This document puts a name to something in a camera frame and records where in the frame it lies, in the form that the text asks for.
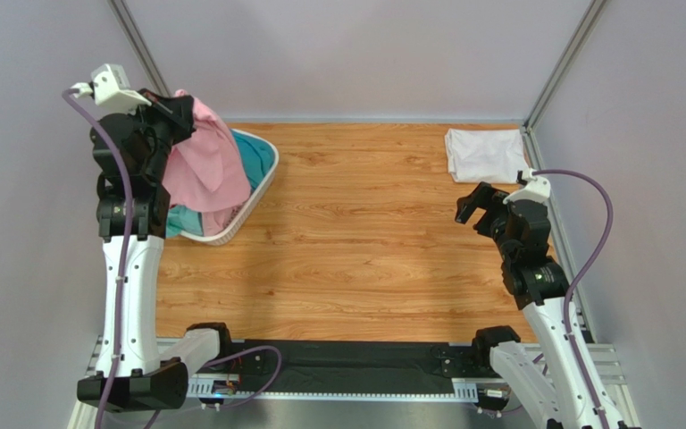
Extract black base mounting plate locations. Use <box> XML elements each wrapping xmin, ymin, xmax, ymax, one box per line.
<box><xmin>222</xmin><ymin>340</ymin><xmax>497</xmax><ymax>394</ymax></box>

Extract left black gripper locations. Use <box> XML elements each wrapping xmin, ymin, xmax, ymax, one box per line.
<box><xmin>121</xmin><ymin>88</ymin><xmax>197</xmax><ymax>184</ymax></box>

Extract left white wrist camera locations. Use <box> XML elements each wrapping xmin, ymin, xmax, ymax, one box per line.
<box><xmin>71</xmin><ymin>63</ymin><xmax>152</xmax><ymax>114</ymax></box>

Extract aluminium corner post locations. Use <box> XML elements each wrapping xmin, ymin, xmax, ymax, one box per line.
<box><xmin>521</xmin><ymin>0</ymin><xmax>609</xmax><ymax>334</ymax></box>
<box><xmin>107</xmin><ymin>0</ymin><xmax>172</xmax><ymax>97</ymax></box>

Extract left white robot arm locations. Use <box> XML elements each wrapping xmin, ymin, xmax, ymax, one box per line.
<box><xmin>68</xmin><ymin>83</ymin><xmax>230</xmax><ymax>413</ymax></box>

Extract white plastic laundry basket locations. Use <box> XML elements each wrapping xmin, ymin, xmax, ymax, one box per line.
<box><xmin>180</xmin><ymin>129</ymin><xmax>280</xmax><ymax>246</ymax></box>

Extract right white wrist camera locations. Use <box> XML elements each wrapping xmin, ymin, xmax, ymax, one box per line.
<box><xmin>503</xmin><ymin>168</ymin><xmax>551</xmax><ymax>205</ymax></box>

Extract pink t shirt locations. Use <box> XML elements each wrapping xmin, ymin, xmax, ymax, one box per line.
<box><xmin>163</xmin><ymin>97</ymin><xmax>250</xmax><ymax>213</ymax></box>

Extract right aluminium corner post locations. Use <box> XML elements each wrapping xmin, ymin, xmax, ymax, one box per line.
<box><xmin>521</xmin><ymin>0</ymin><xmax>609</xmax><ymax>334</ymax></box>

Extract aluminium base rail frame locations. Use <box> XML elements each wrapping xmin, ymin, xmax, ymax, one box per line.
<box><xmin>68</xmin><ymin>335</ymin><xmax>641</xmax><ymax>429</ymax></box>

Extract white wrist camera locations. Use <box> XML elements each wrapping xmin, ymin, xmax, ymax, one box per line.
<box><xmin>71</xmin><ymin>63</ymin><xmax>152</xmax><ymax>114</ymax></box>
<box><xmin>503</xmin><ymin>168</ymin><xmax>551</xmax><ymax>205</ymax></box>

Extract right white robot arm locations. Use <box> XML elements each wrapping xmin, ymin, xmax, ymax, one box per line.
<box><xmin>455</xmin><ymin>182</ymin><xmax>630</xmax><ymax>428</ymax></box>

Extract teal t shirt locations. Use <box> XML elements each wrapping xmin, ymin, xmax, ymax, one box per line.
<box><xmin>165</xmin><ymin>132</ymin><xmax>272</xmax><ymax>239</ymax></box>

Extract folded white t shirt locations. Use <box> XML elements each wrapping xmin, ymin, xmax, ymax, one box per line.
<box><xmin>444</xmin><ymin>129</ymin><xmax>529</xmax><ymax>184</ymax></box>

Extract left aluminium corner post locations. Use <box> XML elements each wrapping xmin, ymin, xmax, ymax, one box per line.
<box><xmin>107</xmin><ymin>0</ymin><xmax>172</xmax><ymax>97</ymax></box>

